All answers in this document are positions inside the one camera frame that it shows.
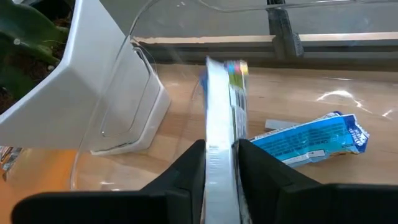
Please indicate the black metal table frame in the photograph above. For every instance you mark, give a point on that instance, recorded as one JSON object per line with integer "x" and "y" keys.
{"x": 342, "y": 49}

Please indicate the blue wrapper granola bar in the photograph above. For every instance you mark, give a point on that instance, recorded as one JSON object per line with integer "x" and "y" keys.
{"x": 219, "y": 124}
{"x": 311, "y": 140}

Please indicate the black table clamp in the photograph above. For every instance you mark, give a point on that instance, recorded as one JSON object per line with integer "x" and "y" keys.
{"x": 284, "y": 31}

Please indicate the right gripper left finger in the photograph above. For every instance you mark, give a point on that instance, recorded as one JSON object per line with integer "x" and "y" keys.
{"x": 155, "y": 205}

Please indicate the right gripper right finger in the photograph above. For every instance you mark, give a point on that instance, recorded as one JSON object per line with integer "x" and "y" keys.
{"x": 295, "y": 202}

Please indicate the clear plastic bin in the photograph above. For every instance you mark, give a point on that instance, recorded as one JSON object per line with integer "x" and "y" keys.
{"x": 339, "y": 93}

